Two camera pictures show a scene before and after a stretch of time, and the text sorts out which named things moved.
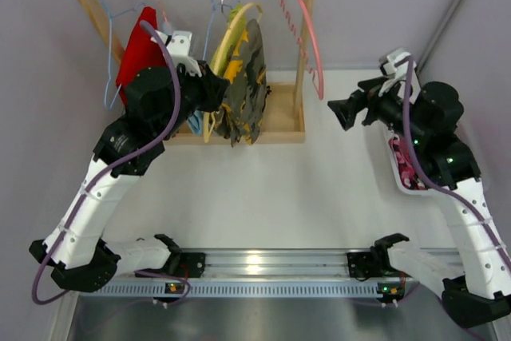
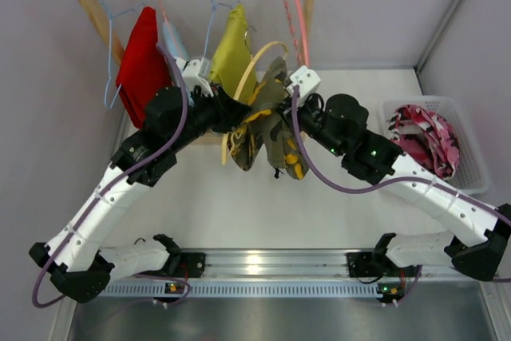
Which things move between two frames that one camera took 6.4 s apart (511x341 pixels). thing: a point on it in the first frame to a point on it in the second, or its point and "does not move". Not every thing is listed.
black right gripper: [362, 103] to [291, 113]
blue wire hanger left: [110, 43] does not move
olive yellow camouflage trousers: [243, 113] to [267, 128]
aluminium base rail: [237, 264] does not move
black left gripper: [206, 88] to [223, 109]
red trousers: [143, 50] does not move
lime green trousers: [232, 40] does not move
